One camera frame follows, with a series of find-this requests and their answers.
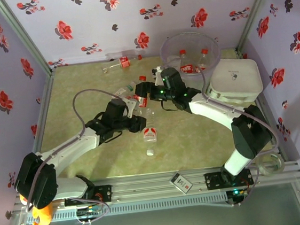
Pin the clear mesh bin purple liner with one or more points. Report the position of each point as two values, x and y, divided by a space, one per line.
170 48

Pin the aluminium frame post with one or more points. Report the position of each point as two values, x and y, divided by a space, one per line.
256 10
25 37

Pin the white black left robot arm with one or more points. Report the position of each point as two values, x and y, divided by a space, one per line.
70 149

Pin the clear tape roll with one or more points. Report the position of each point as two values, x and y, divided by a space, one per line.
259 165

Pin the small white printed card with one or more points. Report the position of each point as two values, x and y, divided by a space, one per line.
180 183

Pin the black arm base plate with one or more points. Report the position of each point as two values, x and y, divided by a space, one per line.
105 193
213 181

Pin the clear bottle red white label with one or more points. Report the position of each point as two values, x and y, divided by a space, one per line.
142 102

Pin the orange plastic object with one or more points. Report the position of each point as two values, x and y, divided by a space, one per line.
43 217

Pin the aluminium mounting rail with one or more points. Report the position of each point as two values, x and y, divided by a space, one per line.
147 188

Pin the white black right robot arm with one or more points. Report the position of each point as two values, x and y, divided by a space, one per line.
211 108

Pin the clear bottle green label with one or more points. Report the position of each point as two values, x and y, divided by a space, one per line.
129 87

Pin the aluminium side rail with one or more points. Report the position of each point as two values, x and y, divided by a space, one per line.
283 155
43 110

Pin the water bottle white cap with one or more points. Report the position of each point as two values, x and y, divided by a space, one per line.
149 135

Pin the white plastic lidded container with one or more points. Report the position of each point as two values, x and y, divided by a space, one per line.
236 82

